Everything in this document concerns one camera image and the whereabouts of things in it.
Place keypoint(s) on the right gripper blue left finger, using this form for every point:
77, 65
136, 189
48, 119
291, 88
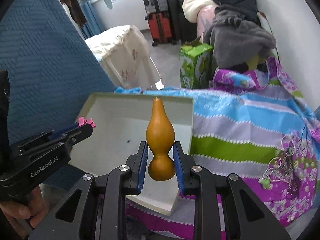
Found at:
142, 162

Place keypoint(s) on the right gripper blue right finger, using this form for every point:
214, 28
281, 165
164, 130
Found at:
177, 149

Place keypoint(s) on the orange gourd pendant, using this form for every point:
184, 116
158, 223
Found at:
160, 137

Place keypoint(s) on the pale green cardboard box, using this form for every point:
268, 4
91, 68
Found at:
121, 121

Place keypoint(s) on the pink hair clip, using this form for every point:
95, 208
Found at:
82, 121

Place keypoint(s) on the person's left hand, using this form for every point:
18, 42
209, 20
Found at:
35, 211

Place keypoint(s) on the colourful striped floral cloth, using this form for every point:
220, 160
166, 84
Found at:
257, 125

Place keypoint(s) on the left blue textured cushion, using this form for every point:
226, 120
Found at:
51, 69

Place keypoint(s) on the green cardboard carton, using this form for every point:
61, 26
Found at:
195, 64

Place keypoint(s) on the cream lace covered stool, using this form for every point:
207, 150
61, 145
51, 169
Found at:
124, 54

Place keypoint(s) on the grey fleece garment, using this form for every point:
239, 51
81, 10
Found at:
236, 40

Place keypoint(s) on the red suitcase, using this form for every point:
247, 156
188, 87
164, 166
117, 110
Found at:
160, 27

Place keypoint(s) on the pink printed garment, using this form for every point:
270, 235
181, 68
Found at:
205, 18

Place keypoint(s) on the cream white blanket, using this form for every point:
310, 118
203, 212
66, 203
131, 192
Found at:
191, 8

